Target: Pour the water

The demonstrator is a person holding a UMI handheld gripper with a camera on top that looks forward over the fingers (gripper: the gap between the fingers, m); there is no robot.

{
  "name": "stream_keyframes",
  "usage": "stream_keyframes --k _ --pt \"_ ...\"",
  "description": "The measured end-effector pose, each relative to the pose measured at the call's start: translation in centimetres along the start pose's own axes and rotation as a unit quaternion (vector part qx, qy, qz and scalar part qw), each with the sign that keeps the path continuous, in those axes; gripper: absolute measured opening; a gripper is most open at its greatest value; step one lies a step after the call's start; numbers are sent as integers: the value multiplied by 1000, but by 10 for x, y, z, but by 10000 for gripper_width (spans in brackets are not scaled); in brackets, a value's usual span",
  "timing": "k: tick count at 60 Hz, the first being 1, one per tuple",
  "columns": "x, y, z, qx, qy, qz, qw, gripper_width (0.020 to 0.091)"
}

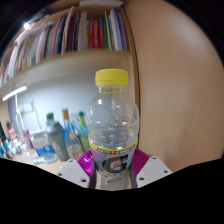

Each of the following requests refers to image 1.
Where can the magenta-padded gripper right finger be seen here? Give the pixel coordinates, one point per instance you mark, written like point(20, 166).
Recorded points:
point(153, 170)

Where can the clear bottle green cap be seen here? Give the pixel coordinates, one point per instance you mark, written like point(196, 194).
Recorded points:
point(84, 133)

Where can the ceiling light strip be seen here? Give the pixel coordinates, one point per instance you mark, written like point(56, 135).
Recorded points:
point(26, 25)

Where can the blue and white box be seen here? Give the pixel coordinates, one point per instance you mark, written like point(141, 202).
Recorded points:
point(41, 143)

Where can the red and white canister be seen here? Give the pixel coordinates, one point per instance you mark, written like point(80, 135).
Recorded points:
point(11, 131)

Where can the white desk lamp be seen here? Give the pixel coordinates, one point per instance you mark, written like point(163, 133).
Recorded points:
point(15, 92)

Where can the green glass bottle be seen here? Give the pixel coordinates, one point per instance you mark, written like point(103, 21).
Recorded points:
point(50, 116)

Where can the magenta pouch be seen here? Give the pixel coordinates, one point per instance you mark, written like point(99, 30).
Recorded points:
point(29, 140)

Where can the wooden shelf unit with books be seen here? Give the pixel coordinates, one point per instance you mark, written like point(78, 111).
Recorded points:
point(66, 63)

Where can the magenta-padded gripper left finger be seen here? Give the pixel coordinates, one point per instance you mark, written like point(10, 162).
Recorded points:
point(73, 171)

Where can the clear drink bottle yellow cap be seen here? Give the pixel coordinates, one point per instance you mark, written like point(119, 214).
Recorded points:
point(111, 133)

